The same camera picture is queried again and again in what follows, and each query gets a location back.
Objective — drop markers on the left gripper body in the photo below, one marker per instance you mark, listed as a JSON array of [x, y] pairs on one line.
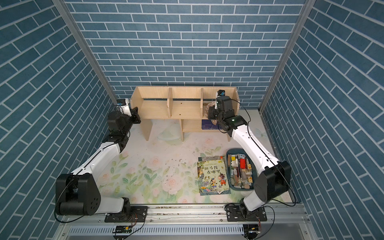
[[134, 119]]

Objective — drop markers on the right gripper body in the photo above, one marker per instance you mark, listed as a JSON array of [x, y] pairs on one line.
[[213, 113]]

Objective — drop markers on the light wooden bookshelf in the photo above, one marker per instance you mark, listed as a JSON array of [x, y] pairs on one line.
[[184, 104]]

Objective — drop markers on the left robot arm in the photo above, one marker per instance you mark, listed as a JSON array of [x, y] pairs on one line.
[[77, 193]]

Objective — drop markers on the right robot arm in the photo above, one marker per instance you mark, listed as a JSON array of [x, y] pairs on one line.
[[273, 175]]

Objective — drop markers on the dark blue book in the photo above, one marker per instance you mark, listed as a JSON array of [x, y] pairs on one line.
[[208, 125]]

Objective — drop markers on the floral table mat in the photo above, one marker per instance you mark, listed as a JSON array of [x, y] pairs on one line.
[[163, 169]]

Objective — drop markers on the teal tray of items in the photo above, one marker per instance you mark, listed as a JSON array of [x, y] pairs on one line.
[[240, 170]]

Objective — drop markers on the children's picture book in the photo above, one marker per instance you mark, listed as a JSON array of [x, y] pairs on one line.
[[212, 176]]

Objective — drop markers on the left circuit board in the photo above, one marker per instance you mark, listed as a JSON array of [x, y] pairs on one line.
[[122, 230]]

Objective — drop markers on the circuit board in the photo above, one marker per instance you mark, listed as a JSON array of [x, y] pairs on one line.
[[251, 229], [122, 230]]

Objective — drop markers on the right circuit board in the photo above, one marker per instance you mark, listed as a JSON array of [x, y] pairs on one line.
[[251, 229]]

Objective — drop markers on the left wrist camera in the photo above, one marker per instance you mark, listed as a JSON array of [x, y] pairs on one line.
[[124, 107]]

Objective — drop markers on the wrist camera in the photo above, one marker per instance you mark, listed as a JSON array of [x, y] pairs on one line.
[[220, 93], [124, 107]]

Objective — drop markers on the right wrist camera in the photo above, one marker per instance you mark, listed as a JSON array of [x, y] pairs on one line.
[[220, 93]]

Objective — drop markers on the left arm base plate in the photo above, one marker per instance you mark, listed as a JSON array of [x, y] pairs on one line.
[[136, 214]]

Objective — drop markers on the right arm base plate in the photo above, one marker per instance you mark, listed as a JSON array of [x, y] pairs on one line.
[[239, 213]]

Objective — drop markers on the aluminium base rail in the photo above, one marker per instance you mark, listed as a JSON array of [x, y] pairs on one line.
[[198, 214]]

